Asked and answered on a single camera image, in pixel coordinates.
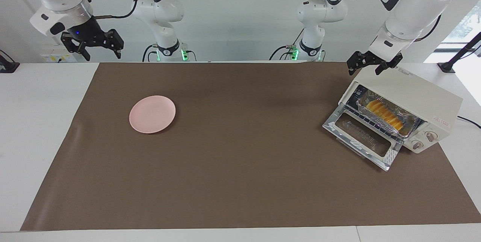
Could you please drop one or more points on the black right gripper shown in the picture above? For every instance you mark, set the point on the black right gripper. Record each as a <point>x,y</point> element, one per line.
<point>88,33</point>

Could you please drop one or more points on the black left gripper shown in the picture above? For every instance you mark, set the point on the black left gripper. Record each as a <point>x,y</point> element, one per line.
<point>370,58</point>

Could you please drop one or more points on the yellow sliced bread loaf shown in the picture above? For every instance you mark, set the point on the yellow sliced bread loaf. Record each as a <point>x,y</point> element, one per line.
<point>387,113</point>

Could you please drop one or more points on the aluminium foil tray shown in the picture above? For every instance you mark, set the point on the aluminium foil tray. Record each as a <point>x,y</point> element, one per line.
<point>411,121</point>

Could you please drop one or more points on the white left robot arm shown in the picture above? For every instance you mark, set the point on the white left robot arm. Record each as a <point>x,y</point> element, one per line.
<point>413,5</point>

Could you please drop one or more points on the cream toaster oven body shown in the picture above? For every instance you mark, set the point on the cream toaster oven body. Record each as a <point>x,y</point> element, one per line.
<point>417,93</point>

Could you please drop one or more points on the glass oven door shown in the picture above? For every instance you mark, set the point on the glass oven door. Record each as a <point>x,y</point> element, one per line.
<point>359,136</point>

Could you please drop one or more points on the beige oven knob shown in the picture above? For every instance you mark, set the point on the beige oven knob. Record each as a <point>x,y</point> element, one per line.
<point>417,144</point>
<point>431,136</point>

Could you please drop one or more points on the pink round plate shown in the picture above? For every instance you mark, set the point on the pink round plate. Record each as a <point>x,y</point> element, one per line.
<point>152,114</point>

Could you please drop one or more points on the bright window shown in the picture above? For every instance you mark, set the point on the bright window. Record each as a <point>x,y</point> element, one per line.
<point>466,24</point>

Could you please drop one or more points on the brown table mat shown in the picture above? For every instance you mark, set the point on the brown table mat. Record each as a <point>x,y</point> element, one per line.
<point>240,167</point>

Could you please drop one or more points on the white wall power socket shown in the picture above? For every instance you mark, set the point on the white wall power socket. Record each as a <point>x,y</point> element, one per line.
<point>52,57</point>

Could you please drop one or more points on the black camera stand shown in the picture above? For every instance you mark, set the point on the black camera stand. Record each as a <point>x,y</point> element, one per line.
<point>456,56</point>

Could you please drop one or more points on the black table clamp mount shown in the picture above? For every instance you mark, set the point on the black table clamp mount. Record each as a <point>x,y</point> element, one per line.
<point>7,66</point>

